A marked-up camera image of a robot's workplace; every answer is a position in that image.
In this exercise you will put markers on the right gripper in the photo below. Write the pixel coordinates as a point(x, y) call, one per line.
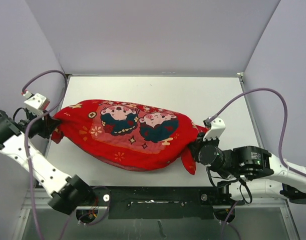
point(192, 146)

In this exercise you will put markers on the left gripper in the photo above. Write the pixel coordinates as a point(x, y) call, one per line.
point(48, 124)

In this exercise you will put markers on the red printed pillowcase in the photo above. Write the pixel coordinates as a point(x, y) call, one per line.
point(130, 136)

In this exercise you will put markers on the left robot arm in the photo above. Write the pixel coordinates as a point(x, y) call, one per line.
point(66, 192)

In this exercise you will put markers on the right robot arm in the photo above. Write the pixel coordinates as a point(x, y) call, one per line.
point(248, 172)

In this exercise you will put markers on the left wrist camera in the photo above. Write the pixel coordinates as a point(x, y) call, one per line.
point(35, 102)

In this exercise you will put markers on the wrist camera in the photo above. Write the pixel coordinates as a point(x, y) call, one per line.
point(35, 102)
point(215, 128)

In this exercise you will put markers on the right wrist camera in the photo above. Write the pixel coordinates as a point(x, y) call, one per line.
point(215, 128)

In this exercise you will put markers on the aluminium frame rail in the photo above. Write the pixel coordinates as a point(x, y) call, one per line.
point(202, 195)

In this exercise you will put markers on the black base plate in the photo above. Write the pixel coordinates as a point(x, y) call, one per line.
point(121, 210)

